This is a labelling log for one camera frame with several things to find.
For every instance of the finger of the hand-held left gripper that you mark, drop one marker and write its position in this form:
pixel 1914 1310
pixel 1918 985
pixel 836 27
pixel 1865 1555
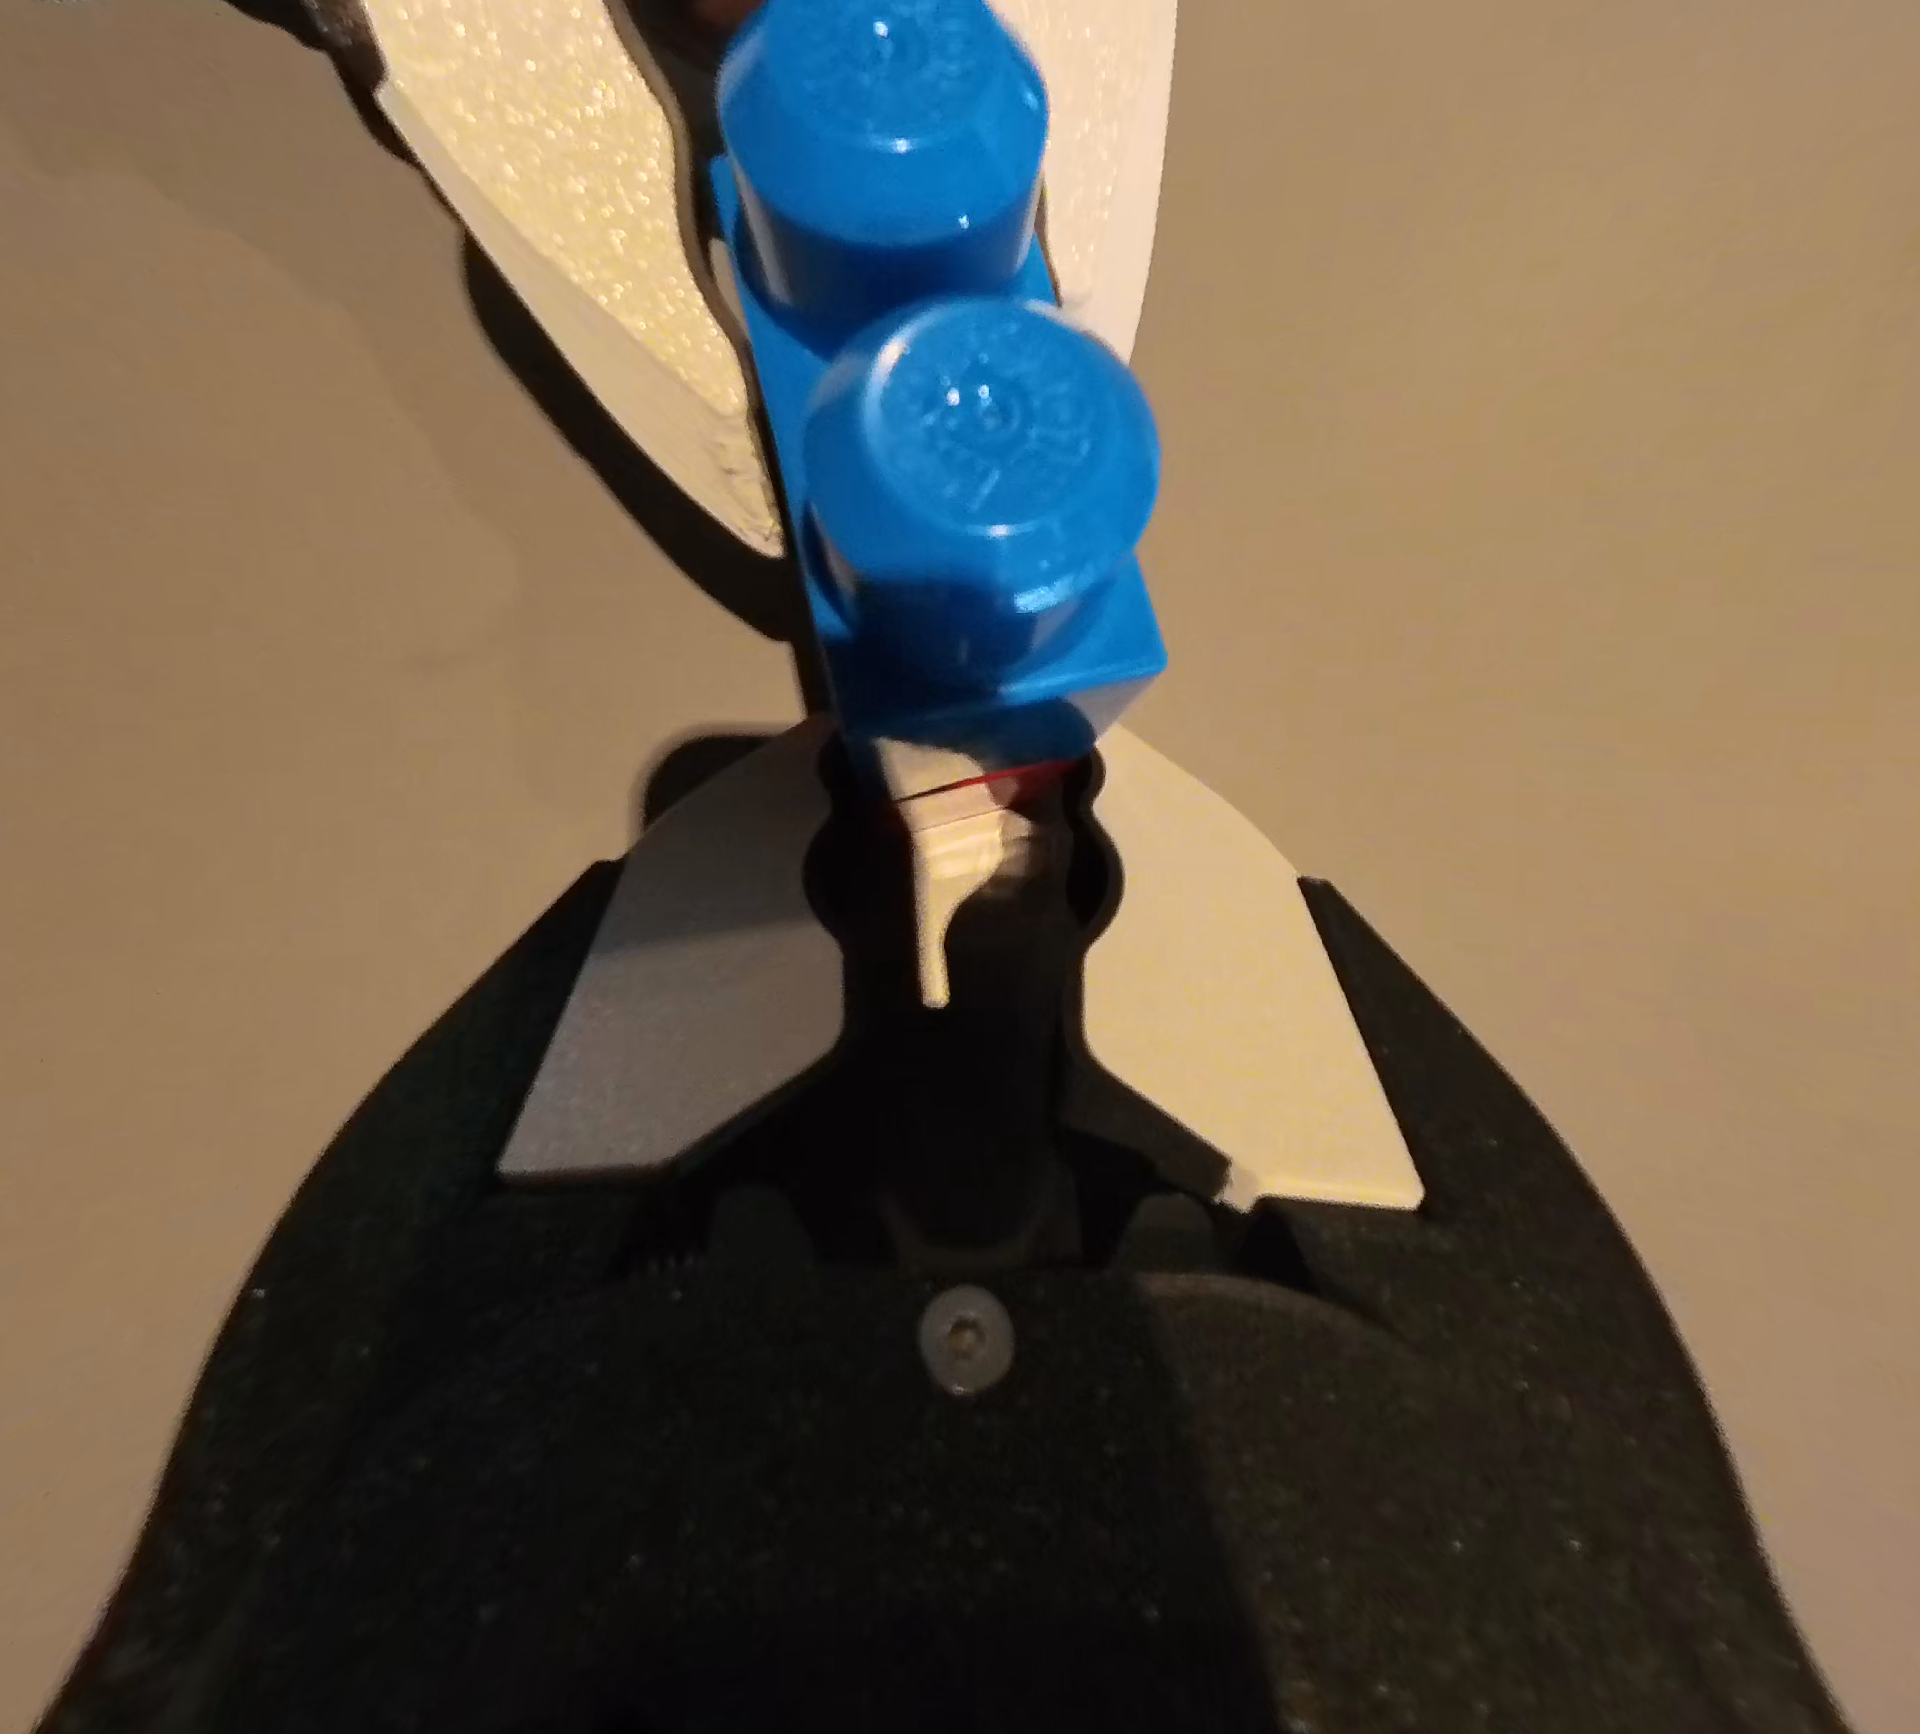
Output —
pixel 510 85
pixel 1094 39

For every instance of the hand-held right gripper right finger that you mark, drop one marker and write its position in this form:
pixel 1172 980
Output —
pixel 1244 1015

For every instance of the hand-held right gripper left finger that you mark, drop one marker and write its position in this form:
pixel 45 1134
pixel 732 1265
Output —
pixel 674 1015

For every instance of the red mega block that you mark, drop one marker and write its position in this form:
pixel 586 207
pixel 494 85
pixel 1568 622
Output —
pixel 989 789

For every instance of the blue mega block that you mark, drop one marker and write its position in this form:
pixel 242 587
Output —
pixel 975 444

